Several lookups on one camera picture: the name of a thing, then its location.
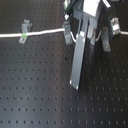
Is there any long dark gripper finger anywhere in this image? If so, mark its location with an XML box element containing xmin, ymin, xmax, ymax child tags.
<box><xmin>70</xmin><ymin>18</ymin><xmax>88</xmax><ymax>89</ymax></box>

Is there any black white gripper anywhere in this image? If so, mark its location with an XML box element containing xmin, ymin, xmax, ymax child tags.
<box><xmin>63</xmin><ymin>0</ymin><xmax>111</xmax><ymax>46</ymax></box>

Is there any white cable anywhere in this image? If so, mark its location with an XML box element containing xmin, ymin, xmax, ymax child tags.
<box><xmin>0</xmin><ymin>27</ymin><xmax>128</xmax><ymax>46</ymax></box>

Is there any green connector block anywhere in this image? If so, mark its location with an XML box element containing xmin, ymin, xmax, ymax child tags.
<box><xmin>111</xmin><ymin>17</ymin><xmax>120</xmax><ymax>36</ymax></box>

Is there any right grey cable clip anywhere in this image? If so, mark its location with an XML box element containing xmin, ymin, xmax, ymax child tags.
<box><xmin>101</xmin><ymin>27</ymin><xmax>111</xmax><ymax>52</ymax></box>

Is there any grey cable clip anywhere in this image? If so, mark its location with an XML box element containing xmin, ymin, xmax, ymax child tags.
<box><xmin>101</xmin><ymin>27</ymin><xmax>111</xmax><ymax>52</ymax></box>
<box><xmin>62</xmin><ymin>21</ymin><xmax>73</xmax><ymax>45</ymax></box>
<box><xmin>19</xmin><ymin>20</ymin><xmax>33</xmax><ymax>44</ymax></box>

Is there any middle grey cable clip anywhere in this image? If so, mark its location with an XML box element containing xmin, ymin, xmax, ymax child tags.
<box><xmin>62</xmin><ymin>21</ymin><xmax>73</xmax><ymax>45</ymax></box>

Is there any left grey cable clip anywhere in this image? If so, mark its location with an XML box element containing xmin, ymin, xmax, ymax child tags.
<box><xmin>19</xmin><ymin>20</ymin><xmax>33</xmax><ymax>44</ymax></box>

